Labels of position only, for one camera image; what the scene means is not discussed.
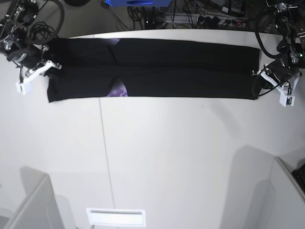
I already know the white partition panel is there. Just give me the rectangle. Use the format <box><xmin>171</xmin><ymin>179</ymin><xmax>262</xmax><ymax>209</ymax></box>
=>
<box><xmin>228</xmin><ymin>145</ymin><xmax>305</xmax><ymax>229</ymax></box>
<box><xmin>0</xmin><ymin>167</ymin><xmax>77</xmax><ymax>229</ymax></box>

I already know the blue box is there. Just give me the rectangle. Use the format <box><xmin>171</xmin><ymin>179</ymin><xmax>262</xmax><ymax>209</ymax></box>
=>
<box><xmin>103</xmin><ymin>0</ymin><xmax>171</xmax><ymax>7</ymax></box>

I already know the white left partition panel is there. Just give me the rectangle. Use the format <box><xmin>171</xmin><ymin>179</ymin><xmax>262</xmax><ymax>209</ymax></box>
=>
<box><xmin>0</xmin><ymin>167</ymin><xmax>77</xmax><ymax>229</ymax></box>

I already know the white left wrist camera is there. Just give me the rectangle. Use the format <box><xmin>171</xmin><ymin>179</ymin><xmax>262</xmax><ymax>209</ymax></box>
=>
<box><xmin>259</xmin><ymin>68</ymin><xmax>302</xmax><ymax>107</ymax></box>

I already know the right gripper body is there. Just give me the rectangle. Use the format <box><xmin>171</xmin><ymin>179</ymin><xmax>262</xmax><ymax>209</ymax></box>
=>
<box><xmin>6</xmin><ymin>45</ymin><xmax>42</xmax><ymax>69</ymax></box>

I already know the black keyboard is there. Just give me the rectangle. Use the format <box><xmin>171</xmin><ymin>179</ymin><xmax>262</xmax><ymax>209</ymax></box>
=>
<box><xmin>292</xmin><ymin>164</ymin><xmax>305</xmax><ymax>191</ymax></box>

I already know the white table slot plate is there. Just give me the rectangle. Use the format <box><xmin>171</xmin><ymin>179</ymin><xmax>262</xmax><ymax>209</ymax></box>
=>
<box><xmin>86</xmin><ymin>208</ymin><xmax>146</xmax><ymax>227</ymax></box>

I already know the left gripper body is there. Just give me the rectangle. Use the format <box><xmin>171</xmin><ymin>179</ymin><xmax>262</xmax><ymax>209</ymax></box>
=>
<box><xmin>264</xmin><ymin>58</ymin><xmax>302</xmax><ymax>90</ymax></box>

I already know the black T-shirt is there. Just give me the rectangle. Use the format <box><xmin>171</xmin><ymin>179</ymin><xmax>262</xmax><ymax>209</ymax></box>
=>
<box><xmin>47</xmin><ymin>38</ymin><xmax>262</xmax><ymax>102</ymax></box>

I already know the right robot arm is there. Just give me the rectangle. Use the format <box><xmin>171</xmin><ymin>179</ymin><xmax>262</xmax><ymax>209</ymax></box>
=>
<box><xmin>0</xmin><ymin>0</ymin><xmax>65</xmax><ymax>70</ymax></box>

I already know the white right partition panel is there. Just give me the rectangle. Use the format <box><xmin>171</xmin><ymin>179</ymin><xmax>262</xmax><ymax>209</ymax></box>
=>
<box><xmin>228</xmin><ymin>145</ymin><xmax>305</xmax><ymax>229</ymax></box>

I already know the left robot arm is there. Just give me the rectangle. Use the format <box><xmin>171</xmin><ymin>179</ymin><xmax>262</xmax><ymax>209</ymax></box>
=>
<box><xmin>252</xmin><ymin>0</ymin><xmax>305</xmax><ymax>95</ymax></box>

